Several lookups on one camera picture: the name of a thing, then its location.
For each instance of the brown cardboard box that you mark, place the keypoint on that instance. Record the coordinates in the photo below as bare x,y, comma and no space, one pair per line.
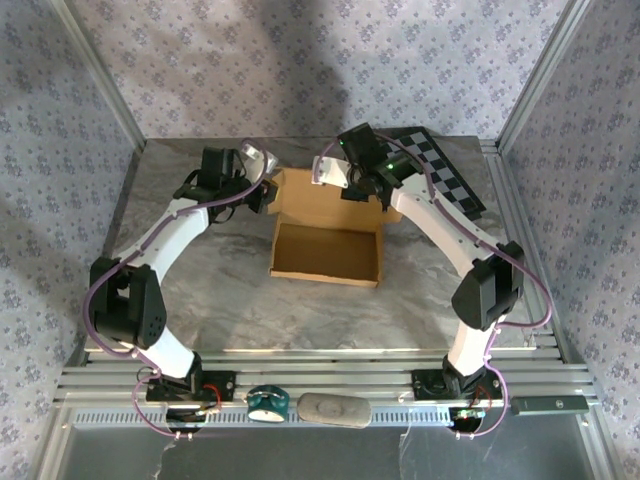
325,255

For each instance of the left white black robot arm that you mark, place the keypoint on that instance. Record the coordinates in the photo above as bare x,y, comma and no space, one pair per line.
170,240

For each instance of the black grey checkerboard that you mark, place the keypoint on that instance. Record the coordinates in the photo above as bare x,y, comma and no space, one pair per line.
450,185

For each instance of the grey oval stone pad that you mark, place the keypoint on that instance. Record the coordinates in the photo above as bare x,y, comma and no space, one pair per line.
332,409

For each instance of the black rectangular bar device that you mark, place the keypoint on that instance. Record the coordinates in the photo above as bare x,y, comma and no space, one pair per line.
550,405

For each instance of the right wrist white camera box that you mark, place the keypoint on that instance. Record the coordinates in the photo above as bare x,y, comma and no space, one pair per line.
330,172

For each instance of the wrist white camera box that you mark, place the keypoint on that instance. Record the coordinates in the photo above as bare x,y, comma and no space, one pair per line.
260,157
330,172

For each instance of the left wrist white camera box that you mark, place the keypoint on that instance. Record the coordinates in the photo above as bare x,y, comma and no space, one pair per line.
260,157

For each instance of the aluminium side rail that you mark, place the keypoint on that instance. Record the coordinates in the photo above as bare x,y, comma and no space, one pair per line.
500,175

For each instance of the aluminium corner post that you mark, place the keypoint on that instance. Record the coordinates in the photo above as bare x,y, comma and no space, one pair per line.
107,85
540,75

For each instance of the aluminium rail frame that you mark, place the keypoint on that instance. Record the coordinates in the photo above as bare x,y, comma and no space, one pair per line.
325,372

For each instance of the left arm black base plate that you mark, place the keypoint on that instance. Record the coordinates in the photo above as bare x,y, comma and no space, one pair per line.
225,385

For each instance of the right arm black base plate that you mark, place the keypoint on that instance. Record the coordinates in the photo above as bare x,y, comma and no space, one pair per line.
425,387

